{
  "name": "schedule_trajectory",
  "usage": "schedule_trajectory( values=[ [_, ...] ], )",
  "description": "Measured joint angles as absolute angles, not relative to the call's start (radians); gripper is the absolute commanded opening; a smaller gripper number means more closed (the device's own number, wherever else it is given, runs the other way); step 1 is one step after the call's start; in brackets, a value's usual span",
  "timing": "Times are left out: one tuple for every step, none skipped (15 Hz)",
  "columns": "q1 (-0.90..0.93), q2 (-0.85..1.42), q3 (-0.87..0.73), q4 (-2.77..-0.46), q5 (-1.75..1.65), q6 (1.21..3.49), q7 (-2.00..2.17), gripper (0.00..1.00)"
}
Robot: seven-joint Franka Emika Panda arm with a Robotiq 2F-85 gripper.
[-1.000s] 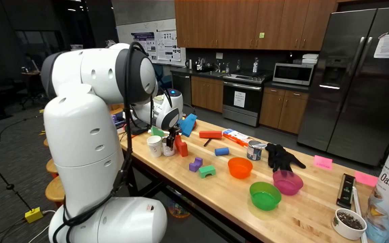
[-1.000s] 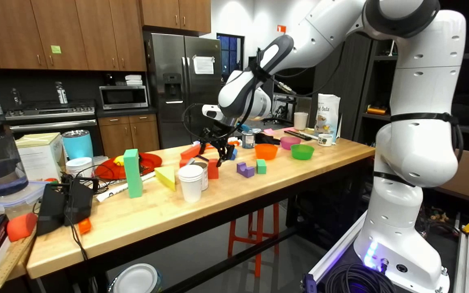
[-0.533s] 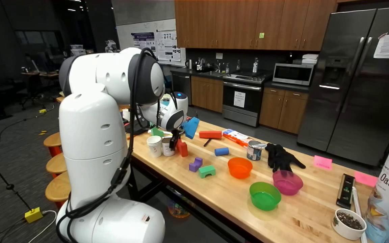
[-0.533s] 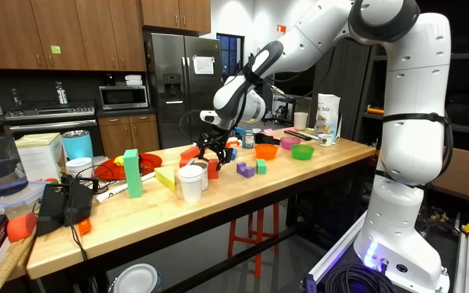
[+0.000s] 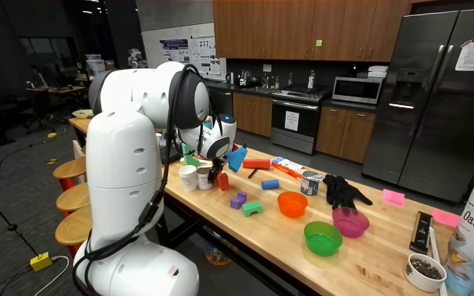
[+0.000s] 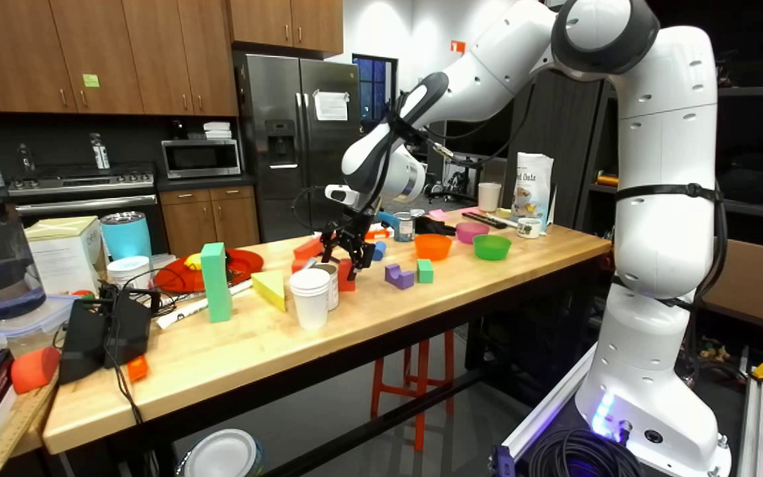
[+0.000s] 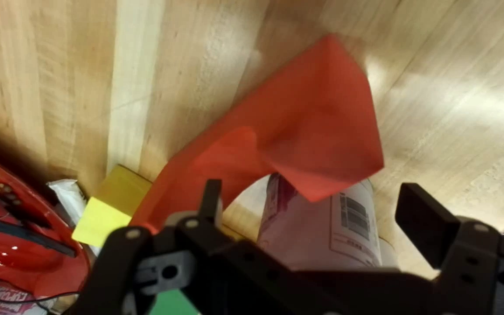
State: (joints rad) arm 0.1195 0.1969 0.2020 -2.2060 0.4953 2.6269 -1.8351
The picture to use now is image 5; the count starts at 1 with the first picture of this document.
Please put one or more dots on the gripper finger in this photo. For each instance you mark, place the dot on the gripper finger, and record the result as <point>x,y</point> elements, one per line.
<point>212,176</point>

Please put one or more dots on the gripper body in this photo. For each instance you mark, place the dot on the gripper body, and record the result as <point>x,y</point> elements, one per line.
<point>217,163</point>

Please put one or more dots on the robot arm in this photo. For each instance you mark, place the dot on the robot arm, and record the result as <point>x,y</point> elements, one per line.
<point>121,164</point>

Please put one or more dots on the white paper cup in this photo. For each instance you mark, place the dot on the white paper cup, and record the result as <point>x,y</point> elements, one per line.
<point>204,180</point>
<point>189,177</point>

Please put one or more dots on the blue toy block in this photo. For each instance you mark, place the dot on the blue toy block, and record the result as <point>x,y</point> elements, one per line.
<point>237,159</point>

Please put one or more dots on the green tall toy block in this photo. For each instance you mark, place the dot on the green tall toy block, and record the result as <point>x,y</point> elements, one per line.
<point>187,157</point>

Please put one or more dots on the purple toy block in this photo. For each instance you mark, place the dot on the purple toy block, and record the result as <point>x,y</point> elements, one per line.
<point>238,201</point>

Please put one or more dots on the black marker pen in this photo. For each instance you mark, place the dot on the black marker pen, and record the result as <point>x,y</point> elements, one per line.
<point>253,173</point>

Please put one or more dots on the long red toy block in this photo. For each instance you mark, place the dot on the long red toy block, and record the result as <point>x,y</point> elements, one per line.
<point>256,163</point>

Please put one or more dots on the green arch toy block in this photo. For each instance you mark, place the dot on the green arch toy block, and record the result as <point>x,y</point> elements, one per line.
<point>252,208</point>

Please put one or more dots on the blue toy cylinder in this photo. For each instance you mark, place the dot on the blue toy cylinder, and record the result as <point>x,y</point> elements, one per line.
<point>270,184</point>

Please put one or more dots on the wooden base cabinet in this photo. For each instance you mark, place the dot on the wooden base cabinet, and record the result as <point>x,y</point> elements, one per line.
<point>345,133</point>
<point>252,114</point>

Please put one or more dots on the dishwasher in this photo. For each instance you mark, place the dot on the dishwasher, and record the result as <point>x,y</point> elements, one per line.
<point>221,102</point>

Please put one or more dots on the orange and white carton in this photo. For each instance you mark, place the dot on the orange and white carton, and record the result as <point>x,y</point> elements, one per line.
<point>288,166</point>

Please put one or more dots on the tub of colourful toys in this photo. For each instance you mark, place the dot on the tub of colourful toys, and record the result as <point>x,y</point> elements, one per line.
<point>217,254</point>

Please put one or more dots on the orange plastic bowl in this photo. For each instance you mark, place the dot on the orange plastic bowl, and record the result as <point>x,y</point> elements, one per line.
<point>292,204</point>

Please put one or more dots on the kettle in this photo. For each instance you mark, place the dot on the kettle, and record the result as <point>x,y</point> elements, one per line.
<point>230,78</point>

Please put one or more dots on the stove with oven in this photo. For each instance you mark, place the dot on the stove with oven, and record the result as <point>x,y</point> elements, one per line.
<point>296,119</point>

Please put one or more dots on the open tin can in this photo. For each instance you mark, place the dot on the open tin can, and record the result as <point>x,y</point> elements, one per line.
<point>310,184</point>

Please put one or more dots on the whiteboard with posters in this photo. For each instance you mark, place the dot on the whiteboard with posters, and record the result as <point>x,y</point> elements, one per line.
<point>187,49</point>

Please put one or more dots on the clear bottle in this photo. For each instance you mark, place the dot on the clear bottle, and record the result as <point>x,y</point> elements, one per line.
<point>311,80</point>

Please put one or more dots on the green plastic bowl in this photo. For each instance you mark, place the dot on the green plastic bowl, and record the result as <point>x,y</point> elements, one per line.
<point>322,239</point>

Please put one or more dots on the black glove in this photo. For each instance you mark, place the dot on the black glove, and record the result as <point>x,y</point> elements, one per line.
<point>342,191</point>

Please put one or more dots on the row of wooden stools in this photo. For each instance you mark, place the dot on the row of wooden stools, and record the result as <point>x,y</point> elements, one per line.
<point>72,197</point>

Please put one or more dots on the pale bowl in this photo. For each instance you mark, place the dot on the pale bowl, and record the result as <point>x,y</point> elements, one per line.
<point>82,113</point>

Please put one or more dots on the pink plastic bowl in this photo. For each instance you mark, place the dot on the pink plastic bowl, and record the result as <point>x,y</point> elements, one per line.
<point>350,223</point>

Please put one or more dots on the microwave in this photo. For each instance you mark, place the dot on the microwave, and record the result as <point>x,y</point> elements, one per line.
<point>356,89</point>

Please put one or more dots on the wooden desk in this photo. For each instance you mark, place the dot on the wooden desk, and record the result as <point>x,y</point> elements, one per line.
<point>56,89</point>

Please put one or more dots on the pink sticky note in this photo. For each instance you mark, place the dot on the pink sticky note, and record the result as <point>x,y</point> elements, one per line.
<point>393,197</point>
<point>445,218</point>

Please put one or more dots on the stack of white plates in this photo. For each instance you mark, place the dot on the stack of white plates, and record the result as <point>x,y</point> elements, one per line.
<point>377,71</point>

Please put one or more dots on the yellow box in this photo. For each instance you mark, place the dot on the yellow box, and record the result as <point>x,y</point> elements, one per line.
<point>41,262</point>

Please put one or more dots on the black spirit level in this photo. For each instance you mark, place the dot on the black spirit level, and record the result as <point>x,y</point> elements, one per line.
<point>421,232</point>

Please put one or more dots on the steel refrigerator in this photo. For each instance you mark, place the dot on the steel refrigerator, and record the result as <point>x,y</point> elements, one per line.
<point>434,107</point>

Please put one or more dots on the white bowl with dark contents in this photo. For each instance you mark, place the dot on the white bowl with dark contents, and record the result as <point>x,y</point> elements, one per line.
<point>425,273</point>

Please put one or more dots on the white plastic stick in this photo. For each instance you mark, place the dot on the white plastic stick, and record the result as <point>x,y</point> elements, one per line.
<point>435,250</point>

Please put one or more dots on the bag of oats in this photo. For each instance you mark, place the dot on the bag of oats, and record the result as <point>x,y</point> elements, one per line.
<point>473,246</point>

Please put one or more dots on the wall socket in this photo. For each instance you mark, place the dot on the wall socket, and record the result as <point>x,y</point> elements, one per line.
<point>267,68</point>

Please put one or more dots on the wooden wall cabinets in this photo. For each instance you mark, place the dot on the wooden wall cabinets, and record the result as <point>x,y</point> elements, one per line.
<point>303,28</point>

